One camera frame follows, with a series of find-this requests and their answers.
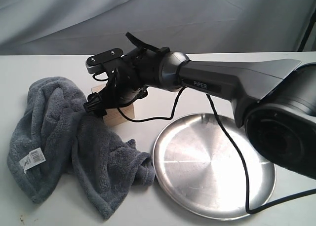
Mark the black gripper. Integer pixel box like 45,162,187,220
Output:
83,65,148,117

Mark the light wooden block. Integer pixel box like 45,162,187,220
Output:
90,85,136,127

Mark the grey fleece towel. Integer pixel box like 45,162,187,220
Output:
7,76,155,220

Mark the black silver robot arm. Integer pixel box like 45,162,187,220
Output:
84,33,316,178

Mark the white care label tag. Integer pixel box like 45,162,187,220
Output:
19,148,46,174

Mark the grey backdrop cloth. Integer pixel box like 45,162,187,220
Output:
0,0,316,55

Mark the round steel plate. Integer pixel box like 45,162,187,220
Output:
153,113,277,221

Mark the black stand pole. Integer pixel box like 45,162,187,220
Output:
297,11,316,52

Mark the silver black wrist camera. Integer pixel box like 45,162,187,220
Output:
85,48,123,75

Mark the black cable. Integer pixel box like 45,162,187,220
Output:
91,73,316,215

